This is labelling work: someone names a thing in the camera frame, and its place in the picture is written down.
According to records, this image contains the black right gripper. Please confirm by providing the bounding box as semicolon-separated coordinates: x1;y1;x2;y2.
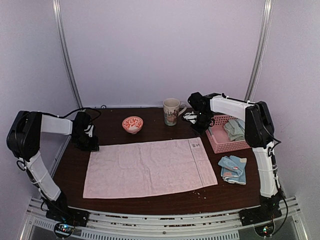
190;110;213;136

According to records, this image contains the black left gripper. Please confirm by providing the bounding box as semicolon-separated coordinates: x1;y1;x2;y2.
71;131;99;151

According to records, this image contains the large pink towel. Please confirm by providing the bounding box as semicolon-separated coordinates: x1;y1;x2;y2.
82;137;218;199

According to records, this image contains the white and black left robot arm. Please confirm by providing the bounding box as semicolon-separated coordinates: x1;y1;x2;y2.
6;108;99;222

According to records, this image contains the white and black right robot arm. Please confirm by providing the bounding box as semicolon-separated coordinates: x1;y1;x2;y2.
187;92;283;221

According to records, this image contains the pink perforated plastic basket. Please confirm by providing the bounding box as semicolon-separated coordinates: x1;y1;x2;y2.
205;115;251;154

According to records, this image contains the grey-green folded towel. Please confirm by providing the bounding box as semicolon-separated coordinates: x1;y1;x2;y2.
223;119;245;142

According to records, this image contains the light blue folded towel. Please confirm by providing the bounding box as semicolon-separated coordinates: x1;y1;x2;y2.
236;119;245;131

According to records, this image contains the white mug with coral pattern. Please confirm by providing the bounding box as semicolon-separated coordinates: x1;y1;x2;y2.
163;98;187;127

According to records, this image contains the red and white patterned bowl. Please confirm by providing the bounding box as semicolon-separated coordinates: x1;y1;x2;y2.
121;116;144;135

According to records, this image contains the blue patterned crumpled cloth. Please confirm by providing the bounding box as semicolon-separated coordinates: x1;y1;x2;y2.
218;155;247;185

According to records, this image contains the left round circuit board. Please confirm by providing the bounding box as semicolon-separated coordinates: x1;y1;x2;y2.
53;222;75;239

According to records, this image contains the round circuit board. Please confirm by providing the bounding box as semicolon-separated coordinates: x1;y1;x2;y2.
254;222;275;238
53;222;75;239

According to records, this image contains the right round circuit board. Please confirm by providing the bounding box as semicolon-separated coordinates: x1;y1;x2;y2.
254;222;275;238

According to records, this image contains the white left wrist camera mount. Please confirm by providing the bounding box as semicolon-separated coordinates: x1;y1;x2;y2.
84;124;95;138

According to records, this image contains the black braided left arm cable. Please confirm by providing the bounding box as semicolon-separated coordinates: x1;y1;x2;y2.
57;106;102;126

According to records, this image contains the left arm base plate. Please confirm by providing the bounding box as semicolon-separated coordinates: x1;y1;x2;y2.
45;208;90;227

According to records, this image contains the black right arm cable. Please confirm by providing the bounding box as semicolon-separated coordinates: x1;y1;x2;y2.
262;119;292;236

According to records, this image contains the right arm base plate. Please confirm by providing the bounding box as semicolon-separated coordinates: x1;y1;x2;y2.
238;206;282;226

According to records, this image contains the aluminium front rail frame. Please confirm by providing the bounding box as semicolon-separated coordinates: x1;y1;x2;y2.
18;197;309;240

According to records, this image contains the aluminium right corner post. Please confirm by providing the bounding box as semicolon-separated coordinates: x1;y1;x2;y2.
244;0;274;102

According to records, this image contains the aluminium corner post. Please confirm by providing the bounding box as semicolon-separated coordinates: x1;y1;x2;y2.
244;0;274;102
52;0;83;108

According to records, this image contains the aluminium left corner post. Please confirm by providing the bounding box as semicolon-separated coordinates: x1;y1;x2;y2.
52;0;83;108

